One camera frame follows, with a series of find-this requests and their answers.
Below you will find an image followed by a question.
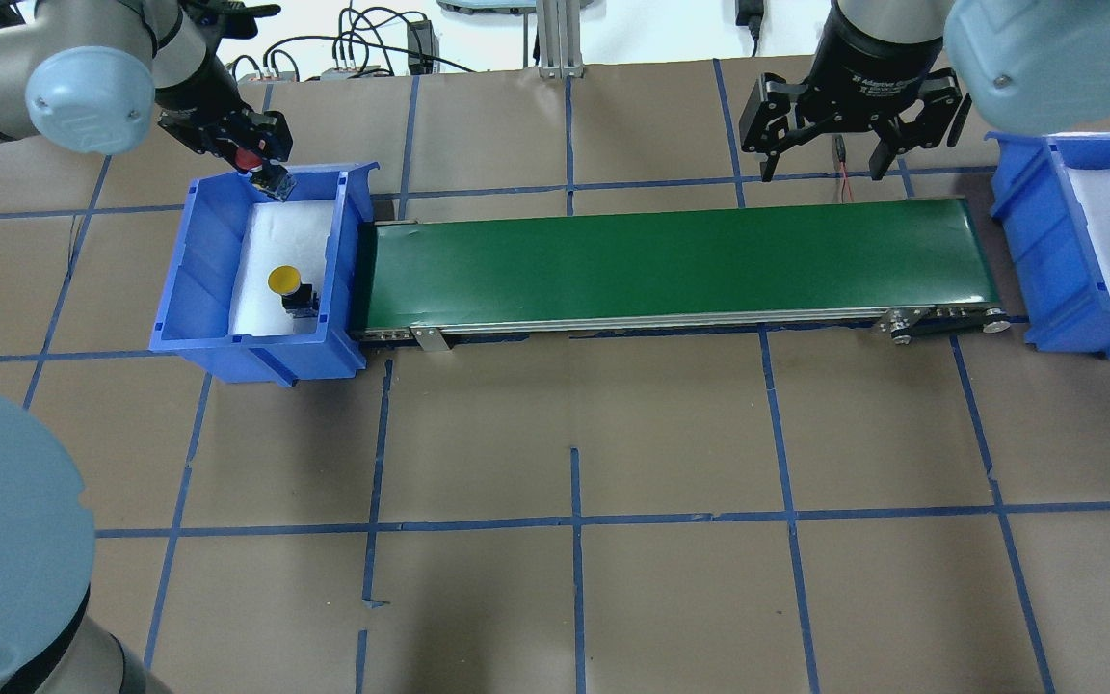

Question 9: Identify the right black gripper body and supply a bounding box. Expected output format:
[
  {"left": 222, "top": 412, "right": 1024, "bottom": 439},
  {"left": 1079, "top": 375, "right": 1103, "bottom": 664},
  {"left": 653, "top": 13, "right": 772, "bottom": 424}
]
[{"left": 796, "top": 1, "right": 946, "bottom": 131}]

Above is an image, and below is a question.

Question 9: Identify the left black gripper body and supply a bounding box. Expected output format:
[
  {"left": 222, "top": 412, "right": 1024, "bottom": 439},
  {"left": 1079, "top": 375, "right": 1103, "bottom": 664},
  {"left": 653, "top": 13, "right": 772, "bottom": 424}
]
[{"left": 158, "top": 84, "right": 256, "bottom": 163}]

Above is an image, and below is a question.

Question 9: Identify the red push button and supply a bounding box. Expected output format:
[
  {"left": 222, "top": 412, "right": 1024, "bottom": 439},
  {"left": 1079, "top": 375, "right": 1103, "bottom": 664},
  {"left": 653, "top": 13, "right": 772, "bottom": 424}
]
[{"left": 232, "top": 147, "right": 266, "bottom": 174}]

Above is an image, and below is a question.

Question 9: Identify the yellow push button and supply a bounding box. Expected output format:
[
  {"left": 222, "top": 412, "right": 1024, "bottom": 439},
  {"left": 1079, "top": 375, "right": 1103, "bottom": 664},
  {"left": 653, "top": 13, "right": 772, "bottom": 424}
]
[{"left": 266, "top": 265, "right": 320, "bottom": 320}]

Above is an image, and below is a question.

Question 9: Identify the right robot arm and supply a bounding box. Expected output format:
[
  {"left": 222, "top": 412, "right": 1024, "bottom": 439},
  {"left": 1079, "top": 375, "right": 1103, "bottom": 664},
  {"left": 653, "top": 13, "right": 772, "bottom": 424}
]
[{"left": 737, "top": 1, "right": 1110, "bottom": 181}]

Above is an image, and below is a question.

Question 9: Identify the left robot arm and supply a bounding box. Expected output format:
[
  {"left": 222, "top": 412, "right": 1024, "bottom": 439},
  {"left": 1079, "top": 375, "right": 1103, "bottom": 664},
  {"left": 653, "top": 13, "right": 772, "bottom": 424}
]
[{"left": 0, "top": 1, "right": 295, "bottom": 201}]

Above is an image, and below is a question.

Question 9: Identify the blue source bin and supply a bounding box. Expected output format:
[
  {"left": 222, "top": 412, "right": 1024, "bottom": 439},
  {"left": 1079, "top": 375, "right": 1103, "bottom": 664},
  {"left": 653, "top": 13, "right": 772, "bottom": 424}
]
[{"left": 148, "top": 161, "right": 379, "bottom": 388}]

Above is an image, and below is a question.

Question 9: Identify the green conveyor belt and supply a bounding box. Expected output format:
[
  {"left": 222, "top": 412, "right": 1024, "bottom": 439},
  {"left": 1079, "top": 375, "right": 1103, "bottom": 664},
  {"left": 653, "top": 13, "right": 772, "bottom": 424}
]
[{"left": 349, "top": 198, "right": 1012, "bottom": 344}]

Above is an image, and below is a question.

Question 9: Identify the blue destination bin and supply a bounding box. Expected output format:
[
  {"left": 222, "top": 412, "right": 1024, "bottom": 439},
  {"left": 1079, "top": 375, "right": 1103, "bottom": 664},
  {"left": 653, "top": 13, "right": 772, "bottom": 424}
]
[{"left": 990, "top": 131, "right": 1110, "bottom": 359}]

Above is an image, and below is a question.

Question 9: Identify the black power adapter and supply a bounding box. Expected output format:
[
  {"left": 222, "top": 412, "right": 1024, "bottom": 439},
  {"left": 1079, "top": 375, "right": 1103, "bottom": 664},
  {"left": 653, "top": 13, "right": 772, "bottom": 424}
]
[{"left": 406, "top": 19, "right": 438, "bottom": 76}]

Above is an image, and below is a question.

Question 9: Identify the red black power wire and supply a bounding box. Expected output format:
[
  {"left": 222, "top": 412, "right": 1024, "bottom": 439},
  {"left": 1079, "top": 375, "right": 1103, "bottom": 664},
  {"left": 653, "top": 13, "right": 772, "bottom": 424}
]
[{"left": 833, "top": 135, "right": 855, "bottom": 203}]

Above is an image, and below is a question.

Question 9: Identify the aluminium frame post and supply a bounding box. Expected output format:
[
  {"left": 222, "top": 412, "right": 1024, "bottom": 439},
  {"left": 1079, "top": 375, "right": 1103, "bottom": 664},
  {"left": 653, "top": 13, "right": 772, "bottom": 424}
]
[{"left": 536, "top": 0, "right": 586, "bottom": 80}]

